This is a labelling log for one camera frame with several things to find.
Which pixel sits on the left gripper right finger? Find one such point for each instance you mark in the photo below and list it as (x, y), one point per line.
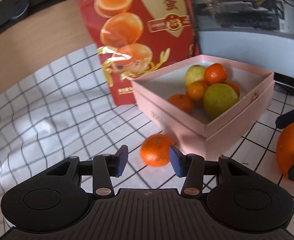
(190, 167)

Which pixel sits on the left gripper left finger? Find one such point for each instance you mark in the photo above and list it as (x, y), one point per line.
(106, 166)

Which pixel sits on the large orange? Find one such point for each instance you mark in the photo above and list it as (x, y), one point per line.
(285, 152)

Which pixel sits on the small yellow-orange mandarin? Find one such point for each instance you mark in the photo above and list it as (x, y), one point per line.
(196, 90)

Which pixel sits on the pink cardboard box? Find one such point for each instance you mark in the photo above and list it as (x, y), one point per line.
(195, 132)

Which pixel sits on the small mandarin in box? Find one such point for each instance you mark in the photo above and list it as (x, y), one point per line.
(234, 86)

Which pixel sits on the green pear right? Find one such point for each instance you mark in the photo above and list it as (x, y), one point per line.
(218, 98)

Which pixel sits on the green pear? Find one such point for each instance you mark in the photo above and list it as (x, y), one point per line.
(218, 98)
(194, 73)

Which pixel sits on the green pear left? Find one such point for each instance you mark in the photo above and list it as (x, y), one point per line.
(194, 73)

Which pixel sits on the mandarin atop box pile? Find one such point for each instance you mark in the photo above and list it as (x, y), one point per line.
(215, 73)

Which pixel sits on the glass cabinet at right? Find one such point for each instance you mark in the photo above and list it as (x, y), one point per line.
(259, 32)

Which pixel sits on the red egg gift bag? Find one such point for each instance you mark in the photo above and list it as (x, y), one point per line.
(136, 37)

